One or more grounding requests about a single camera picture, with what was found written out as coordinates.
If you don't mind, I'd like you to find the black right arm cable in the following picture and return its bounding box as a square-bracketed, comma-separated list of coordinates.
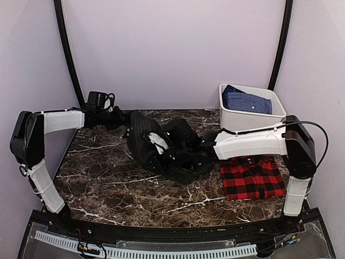
[223, 121, 329, 169]

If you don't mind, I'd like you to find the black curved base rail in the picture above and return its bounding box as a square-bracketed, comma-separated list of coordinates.
[29, 207, 324, 243]

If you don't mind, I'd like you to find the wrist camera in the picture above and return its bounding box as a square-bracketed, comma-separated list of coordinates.
[141, 132, 169, 157]
[103, 93, 115, 112]

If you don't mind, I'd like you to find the black pinstriped long sleeve shirt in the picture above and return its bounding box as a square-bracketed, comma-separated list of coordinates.
[127, 111, 216, 184]

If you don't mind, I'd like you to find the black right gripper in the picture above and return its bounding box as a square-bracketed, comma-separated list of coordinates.
[142, 142, 191, 174]

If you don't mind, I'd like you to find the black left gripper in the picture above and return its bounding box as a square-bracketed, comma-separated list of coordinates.
[97, 106, 130, 131]

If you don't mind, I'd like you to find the red black plaid folded shirt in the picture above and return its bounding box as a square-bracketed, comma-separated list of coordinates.
[220, 155, 287, 201]

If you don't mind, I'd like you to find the blue checked shirt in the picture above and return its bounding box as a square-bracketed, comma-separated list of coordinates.
[222, 85, 273, 114]

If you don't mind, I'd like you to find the white slotted cable duct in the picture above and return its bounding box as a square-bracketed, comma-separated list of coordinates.
[34, 231, 257, 258]

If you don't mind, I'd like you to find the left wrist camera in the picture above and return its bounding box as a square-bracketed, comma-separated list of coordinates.
[103, 93, 115, 112]

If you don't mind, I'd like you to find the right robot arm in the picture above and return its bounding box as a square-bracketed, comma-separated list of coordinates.
[148, 116, 317, 234]

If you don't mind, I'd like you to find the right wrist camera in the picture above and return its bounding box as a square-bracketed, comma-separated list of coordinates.
[141, 132, 169, 157]

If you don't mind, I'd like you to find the white plastic bin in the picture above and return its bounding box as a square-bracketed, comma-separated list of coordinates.
[219, 84, 287, 131]

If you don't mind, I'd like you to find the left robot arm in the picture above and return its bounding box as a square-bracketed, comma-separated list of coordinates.
[10, 91, 129, 235]

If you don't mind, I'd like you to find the left black frame post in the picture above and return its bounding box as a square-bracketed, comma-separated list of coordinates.
[53, 0, 85, 107]

